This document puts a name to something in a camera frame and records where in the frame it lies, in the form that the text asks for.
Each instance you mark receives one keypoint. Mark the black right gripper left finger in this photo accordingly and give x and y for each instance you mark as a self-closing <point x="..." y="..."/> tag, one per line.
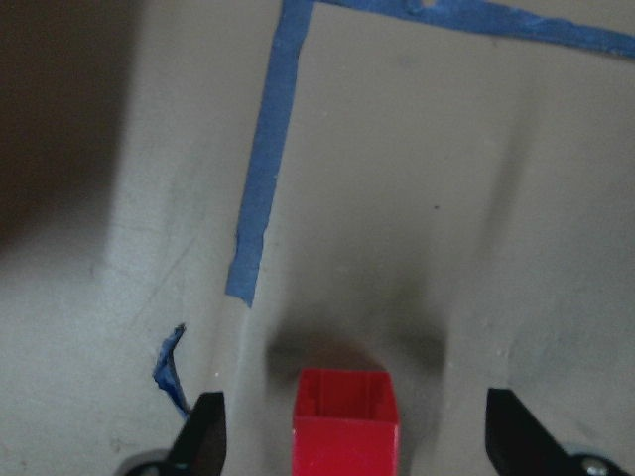
<point x="201" y="447"/>

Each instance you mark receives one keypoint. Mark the red toy block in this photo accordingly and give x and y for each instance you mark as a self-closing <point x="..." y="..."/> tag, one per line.
<point x="345" y="422"/>

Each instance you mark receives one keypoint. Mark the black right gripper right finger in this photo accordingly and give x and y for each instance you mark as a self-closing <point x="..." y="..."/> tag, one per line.
<point x="515" y="441"/>

